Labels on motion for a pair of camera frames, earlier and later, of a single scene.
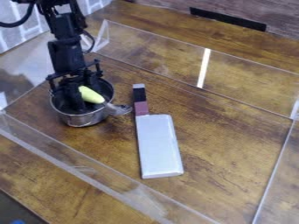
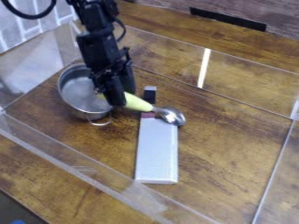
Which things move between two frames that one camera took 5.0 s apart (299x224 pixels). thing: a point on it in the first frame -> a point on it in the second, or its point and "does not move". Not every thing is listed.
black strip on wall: x=260 y=26 does not move
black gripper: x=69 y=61 -> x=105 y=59
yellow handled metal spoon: x=93 y=96 -> x=167 y=113
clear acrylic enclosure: x=173 y=134 does not move
